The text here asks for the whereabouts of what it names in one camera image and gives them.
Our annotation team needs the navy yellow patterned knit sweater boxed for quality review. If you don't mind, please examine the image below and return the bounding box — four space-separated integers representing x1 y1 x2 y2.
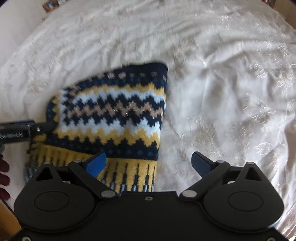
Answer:
25 62 168 193

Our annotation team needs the white embroidered bedspread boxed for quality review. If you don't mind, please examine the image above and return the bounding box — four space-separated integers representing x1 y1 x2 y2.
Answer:
1 1 295 238

